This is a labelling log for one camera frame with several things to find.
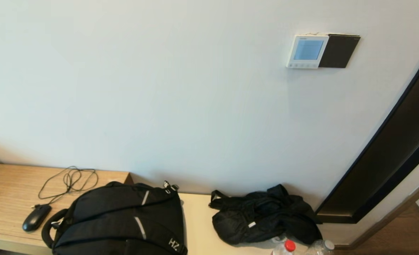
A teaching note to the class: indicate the white wall thermostat panel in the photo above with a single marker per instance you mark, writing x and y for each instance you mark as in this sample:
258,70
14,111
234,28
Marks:
306,49

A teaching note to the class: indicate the white low cabinet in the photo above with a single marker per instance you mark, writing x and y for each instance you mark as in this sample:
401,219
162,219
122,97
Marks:
199,226

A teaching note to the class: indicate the crumpled black fabric bag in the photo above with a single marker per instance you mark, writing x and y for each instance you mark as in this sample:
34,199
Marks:
262,219

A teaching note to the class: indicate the black backpack with grey stripes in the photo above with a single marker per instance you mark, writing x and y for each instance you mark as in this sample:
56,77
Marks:
117,212

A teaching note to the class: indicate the crumpled clear plastic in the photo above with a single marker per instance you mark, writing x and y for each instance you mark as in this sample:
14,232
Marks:
278,239

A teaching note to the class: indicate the red cap water bottle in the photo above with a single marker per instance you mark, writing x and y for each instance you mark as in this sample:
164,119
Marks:
290,246

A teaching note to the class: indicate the white cap clear bottle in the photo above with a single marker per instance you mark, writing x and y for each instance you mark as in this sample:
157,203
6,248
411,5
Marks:
328,245

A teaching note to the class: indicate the black computer mouse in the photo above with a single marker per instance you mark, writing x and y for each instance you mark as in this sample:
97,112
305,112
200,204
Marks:
36,217

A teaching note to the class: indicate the brown wooden floor trim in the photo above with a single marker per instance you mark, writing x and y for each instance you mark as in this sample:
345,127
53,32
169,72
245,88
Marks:
383,220

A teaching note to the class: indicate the wooden desk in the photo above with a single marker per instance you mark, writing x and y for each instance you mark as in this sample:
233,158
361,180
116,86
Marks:
4,191

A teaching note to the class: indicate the dark wall switch plate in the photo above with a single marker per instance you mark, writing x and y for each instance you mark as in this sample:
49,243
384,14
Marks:
340,51

